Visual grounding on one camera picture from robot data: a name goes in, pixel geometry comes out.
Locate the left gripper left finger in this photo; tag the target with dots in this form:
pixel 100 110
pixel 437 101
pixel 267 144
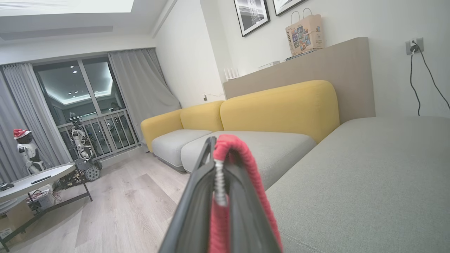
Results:
pixel 191 211

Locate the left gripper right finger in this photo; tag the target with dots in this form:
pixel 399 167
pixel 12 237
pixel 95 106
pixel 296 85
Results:
pixel 246 225

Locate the red jersey with white trim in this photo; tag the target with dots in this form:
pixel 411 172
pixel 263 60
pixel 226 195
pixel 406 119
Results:
pixel 233 141

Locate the wheeled robot with arm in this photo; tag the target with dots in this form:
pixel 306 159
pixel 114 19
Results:
pixel 82 147

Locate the small grey sofa seat cushion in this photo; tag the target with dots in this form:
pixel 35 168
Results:
pixel 175 144

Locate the wide grey sofa seat cushion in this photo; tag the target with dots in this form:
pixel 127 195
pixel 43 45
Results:
pixel 281 151

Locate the grey sofa chaise seat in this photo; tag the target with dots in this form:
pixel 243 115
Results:
pixel 369 182

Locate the large yellow sofa backrest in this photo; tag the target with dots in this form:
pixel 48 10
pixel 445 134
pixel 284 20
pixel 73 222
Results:
pixel 281 109

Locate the wide grey curtain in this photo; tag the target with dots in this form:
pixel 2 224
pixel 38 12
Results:
pixel 140 91

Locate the white router with antennas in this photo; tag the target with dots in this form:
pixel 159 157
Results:
pixel 232 74

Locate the black remote control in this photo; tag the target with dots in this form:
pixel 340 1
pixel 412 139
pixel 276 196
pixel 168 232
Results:
pixel 41 179

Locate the white flat box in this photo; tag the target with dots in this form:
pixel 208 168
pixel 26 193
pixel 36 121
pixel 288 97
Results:
pixel 269 65

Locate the oval white coffee table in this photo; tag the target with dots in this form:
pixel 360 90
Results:
pixel 24 182

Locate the glass balcony door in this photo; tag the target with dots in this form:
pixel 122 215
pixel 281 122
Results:
pixel 70 84

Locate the white robot with santa hat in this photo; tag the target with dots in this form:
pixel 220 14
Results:
pixel 27 149

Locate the brown cardboard box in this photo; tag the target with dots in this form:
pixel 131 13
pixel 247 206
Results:
pixel 15 214

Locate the flat book stack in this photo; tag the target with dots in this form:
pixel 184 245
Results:
pixel 299 55

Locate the small black round device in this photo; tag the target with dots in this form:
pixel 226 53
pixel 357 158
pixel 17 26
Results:
pixel 6 186

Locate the printed brown paper bag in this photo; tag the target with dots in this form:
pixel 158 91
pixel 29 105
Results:
pixel 304 35

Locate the narrow grey curtain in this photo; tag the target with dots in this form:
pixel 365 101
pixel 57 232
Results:
pixel 21 105

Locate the large black framed picture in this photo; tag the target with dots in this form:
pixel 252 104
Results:
pixel 251 15

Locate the small black framed picture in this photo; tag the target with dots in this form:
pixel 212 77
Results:
pixel 284 5

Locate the white ceiling light panel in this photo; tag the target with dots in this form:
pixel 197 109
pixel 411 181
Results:
pixel 66 6

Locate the beige wall partition panel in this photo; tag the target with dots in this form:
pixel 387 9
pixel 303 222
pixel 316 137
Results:
pixel 334 66

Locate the grey wall socket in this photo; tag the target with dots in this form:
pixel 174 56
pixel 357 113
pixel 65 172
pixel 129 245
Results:
pixel 420 42

